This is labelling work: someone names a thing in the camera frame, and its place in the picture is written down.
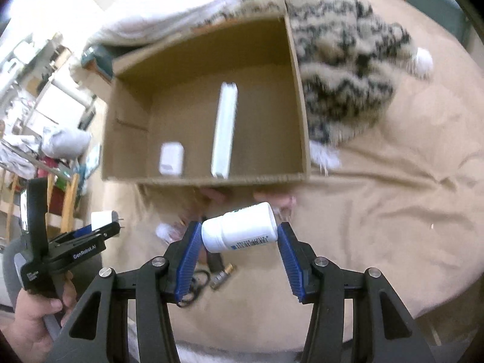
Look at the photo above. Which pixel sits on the translucent pink hair claw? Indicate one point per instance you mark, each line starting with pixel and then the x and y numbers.
pixel 170 232

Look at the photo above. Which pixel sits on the small brass metal piece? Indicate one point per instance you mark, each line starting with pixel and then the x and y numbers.
pixel 223 274

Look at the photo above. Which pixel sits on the teal box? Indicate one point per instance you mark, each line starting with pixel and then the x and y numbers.
pixel 96 58

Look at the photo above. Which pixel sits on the person's left hand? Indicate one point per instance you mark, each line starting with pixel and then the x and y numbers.
pixel 26 329

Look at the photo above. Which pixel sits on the cardboard box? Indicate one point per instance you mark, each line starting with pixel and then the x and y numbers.
pixel 264 121

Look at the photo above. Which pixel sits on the patterned fuzzy blanket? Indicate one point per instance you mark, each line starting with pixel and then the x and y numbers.
pixel 332 83

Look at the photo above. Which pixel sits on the beige bed sheet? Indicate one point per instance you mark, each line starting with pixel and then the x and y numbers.
pixel 378 234

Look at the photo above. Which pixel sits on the wooden chair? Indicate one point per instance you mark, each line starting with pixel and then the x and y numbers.
pixel 68 200

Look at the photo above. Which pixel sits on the white charger plug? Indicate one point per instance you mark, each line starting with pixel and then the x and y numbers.
pixel 100 218

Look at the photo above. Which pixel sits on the white earbuds case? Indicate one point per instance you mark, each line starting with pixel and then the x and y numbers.
pixel 171 158

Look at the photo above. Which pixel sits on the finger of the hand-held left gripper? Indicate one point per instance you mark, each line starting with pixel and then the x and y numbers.
pixel 109 230
pixel 81 231

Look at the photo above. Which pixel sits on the cluttered white shelf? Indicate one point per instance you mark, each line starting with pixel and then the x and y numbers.
pixel 37 83

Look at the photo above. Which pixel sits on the white duvet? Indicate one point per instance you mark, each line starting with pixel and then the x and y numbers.
pixel 170 7

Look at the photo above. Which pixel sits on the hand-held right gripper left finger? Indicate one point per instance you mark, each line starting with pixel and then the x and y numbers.
pixel 187 261

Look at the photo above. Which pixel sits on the white pill bottle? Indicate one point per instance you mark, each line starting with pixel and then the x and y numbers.
pixel 242 227

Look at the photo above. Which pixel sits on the grey cloth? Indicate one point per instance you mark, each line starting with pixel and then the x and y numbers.
pixel 11 272

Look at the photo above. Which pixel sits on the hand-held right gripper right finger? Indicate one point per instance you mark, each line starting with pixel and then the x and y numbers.
pixel 292 264

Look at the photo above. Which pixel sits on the long white box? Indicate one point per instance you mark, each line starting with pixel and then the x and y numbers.
pixel 223 132

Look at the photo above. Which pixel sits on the grey bag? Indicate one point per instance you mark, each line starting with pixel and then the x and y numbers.
pixel 64 141

